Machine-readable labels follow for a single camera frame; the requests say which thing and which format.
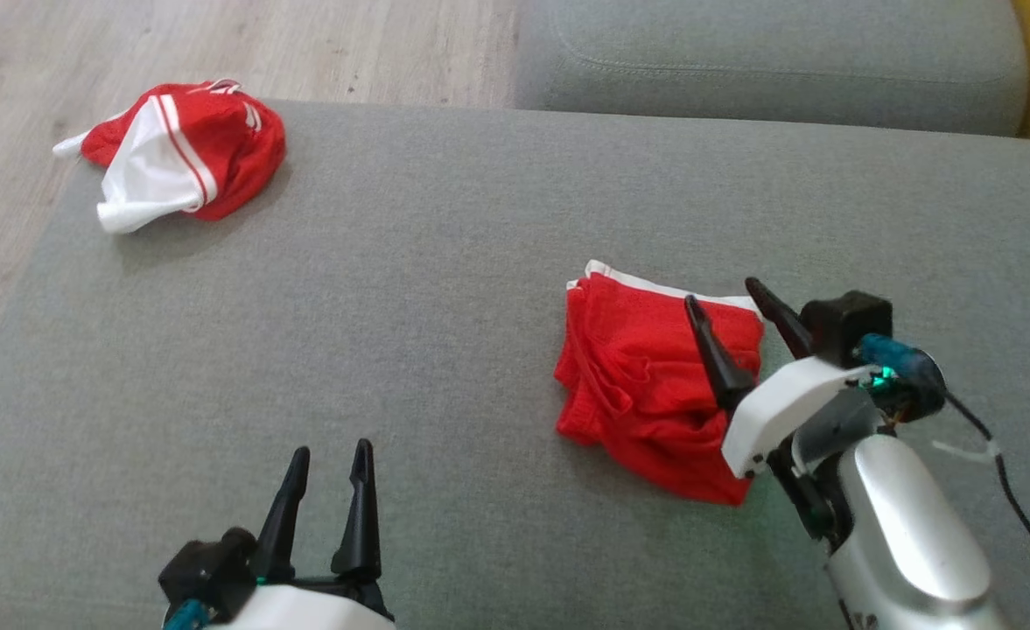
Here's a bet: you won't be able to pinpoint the right black cable blue plug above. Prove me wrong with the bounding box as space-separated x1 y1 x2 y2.
860 332 1030 613

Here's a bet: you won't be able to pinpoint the left black cable blue plug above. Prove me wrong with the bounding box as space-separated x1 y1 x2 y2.
163 599 211 630

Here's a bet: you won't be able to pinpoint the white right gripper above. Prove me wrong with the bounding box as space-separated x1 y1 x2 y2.
683 276 885 480

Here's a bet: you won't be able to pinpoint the small grey sofa cushion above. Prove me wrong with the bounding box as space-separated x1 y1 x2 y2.
515 0 1030 138

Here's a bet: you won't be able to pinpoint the red shorts with white waistband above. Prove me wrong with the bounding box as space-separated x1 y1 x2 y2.
554 260 767 507

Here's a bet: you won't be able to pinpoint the black cable blue plug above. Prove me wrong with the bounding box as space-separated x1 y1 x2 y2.
860 332 1030 613
163 599 211 630

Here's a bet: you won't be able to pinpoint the red jersey with white trim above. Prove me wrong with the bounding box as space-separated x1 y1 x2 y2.
53 79 288 235

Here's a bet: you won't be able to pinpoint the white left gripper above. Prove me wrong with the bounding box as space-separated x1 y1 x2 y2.
215 438 397 630

